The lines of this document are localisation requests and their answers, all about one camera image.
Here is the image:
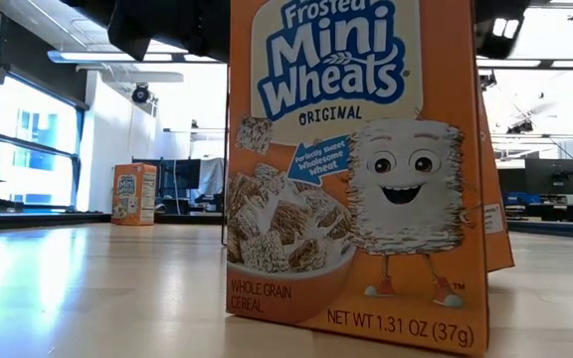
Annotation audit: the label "large glass window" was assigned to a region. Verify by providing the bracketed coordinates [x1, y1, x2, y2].
[0, 74, 87, 215]

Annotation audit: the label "black aluminium table frame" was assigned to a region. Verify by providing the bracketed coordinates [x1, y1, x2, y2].
[0, 211, 573, 244]

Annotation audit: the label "black ceiling track lights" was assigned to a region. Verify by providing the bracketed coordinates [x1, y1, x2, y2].
[505, 118, 535, 135]

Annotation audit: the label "long ceiling light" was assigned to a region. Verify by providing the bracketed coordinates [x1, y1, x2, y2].
[47, 49, 221, 65]

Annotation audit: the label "black computer monitor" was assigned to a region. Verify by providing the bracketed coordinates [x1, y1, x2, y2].
[523, 157, 573, 196]

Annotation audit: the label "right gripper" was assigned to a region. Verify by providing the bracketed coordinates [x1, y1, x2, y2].
[474, 0, 534, 61]

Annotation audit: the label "black ceiling-mounted device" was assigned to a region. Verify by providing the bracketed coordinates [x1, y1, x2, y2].
[477, 69, 497, 93]

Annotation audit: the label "round black wall camera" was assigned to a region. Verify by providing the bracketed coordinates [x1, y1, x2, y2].
[130, 83, 152, 105]

